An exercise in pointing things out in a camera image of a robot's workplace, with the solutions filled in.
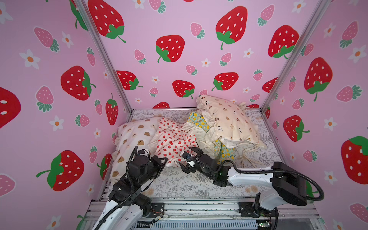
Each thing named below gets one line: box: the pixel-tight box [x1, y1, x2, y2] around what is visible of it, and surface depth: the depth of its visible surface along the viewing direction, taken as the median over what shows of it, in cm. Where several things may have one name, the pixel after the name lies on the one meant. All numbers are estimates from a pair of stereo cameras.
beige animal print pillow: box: [195, 95, 260, 147], surface depth 94 cm
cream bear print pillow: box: [109, 116, 161, 188], surface depth 95 cm
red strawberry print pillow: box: [154, 116, 197, 165], surface depth 84 cm
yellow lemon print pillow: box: [186, 111, 236, 165], surface depth 90 cm
